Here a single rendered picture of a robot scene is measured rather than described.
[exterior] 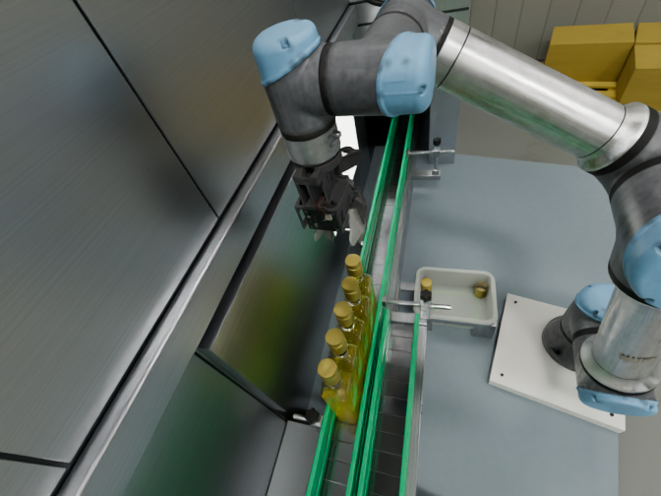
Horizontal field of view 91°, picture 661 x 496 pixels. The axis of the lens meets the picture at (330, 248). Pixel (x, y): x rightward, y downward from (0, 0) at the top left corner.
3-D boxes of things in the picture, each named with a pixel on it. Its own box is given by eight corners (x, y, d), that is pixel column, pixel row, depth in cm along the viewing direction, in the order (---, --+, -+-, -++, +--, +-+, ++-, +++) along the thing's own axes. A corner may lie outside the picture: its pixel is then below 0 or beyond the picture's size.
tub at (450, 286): (416, 280, 109) (416, 265, 103) (489, 286, 103) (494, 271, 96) (412, 328, 99) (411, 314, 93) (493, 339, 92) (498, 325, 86)
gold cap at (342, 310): (339, 310, 67) (335, 299, 64) (356, 312, 66) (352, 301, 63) (334, 326, 65) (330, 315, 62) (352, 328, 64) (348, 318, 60)
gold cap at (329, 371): (337, 363, 60) (332, 354, 57) (343, 382, 58) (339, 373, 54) (320, 370, 60) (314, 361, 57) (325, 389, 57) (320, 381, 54)
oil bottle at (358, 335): (352, 349, 86) (337, 310, 70) (374, 352, 84) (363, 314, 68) (348, 370, 82) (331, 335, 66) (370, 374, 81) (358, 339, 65)
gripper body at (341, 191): (302, 231, 54) (278, 174, 45) (320, 195, 58) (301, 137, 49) (345, 236, 51) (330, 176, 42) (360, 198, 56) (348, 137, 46)
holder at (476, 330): (400, 280, 111) (399, 267, 105) (488, 287, 103) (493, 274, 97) (394, 326, 101) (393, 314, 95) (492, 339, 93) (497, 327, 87)
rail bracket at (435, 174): (407, 183, 136) (406, 136, 119) (450, 183, 131) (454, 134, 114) (406, 191, 134) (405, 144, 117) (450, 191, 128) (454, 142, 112)
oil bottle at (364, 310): (357, 329, 89) (344, 287, 73) (378, 332, 87) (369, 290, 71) (353, 348, 86) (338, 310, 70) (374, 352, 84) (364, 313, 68)
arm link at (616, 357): (635, 356, 71) (765, 141, 34) (651, 430, 62) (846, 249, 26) (568, 347, 77) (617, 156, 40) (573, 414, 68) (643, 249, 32)
